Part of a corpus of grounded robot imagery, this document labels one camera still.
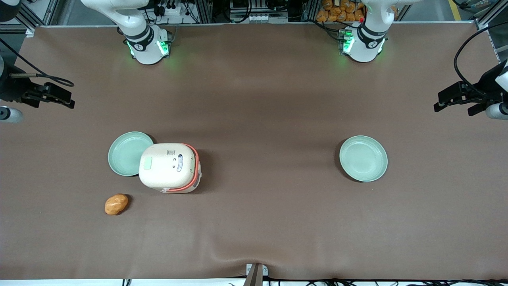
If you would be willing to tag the bag of orange breads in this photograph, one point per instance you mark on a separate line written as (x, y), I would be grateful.
(341, 10)

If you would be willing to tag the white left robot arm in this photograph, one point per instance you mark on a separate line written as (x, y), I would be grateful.
(367, 43)

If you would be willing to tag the cream rice cooker orange trim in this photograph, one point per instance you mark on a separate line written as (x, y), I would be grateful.
(168, 169)

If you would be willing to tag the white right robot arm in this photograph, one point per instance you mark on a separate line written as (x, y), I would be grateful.
(147, 47)

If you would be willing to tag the brown potato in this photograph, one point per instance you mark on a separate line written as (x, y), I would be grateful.
(116, 204)

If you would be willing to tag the metal camera mount clamp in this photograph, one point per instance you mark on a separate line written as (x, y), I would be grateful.
(256, 275)

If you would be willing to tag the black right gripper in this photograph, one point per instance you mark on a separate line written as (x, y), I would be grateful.
(12, 88)

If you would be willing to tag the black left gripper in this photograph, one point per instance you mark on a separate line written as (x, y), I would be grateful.
(487, 88)

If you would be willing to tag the white power strip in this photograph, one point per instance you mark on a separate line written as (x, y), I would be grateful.
(174, 8)

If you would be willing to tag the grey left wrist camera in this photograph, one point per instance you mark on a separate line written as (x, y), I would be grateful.
(498, 111)

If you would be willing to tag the pale green plate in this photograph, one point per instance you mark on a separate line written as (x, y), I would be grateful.
(126, 153)
(363, 159)

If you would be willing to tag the brown table cover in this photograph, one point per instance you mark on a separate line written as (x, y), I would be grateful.
(278, 103)

